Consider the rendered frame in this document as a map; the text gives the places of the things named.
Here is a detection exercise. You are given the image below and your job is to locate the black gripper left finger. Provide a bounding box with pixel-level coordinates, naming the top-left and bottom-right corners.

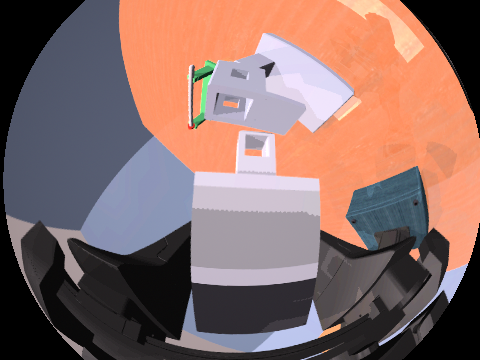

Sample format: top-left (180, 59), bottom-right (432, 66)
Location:
top-left (67, 221), bottom-right (192, 341)

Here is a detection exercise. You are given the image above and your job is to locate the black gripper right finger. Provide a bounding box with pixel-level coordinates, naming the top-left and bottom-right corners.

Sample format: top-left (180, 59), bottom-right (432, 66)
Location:
top-left (313, 229), bottom-right (416, 331)

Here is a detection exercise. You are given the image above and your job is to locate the white tapered pin with red cap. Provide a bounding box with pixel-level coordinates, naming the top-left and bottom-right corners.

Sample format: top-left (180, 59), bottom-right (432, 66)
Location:
top-left (188, 65), bottom-right (195, 129)

